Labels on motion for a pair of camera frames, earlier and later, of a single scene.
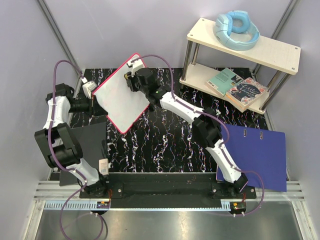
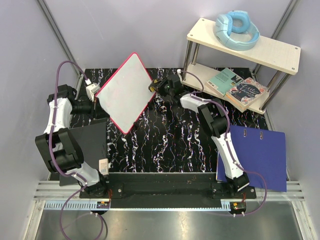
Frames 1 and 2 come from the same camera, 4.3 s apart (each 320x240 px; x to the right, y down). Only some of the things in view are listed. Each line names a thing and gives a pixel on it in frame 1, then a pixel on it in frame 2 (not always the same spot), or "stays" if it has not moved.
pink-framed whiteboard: (125, 107) stays
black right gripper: (130, 79) → (160, 84)
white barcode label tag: (103, 166) stays
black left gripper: (95, 108) stays
